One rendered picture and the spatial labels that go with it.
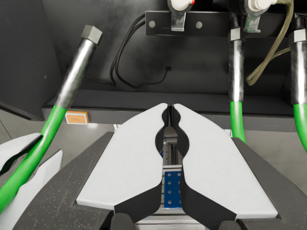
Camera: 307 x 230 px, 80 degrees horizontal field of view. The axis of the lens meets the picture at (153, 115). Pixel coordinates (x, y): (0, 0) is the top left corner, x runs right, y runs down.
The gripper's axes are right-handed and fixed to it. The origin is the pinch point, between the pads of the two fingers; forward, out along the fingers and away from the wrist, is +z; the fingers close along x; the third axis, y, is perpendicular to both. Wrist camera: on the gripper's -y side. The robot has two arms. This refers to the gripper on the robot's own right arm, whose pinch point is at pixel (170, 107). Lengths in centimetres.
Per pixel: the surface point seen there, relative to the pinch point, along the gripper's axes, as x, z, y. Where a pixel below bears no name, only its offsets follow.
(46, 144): -12.2, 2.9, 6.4
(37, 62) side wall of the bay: -30.1, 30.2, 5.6
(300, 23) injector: 16.7, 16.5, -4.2
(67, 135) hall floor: -88, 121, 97
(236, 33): 8.5, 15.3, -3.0
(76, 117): -20.9, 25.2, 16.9
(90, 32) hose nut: -8.7, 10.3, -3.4
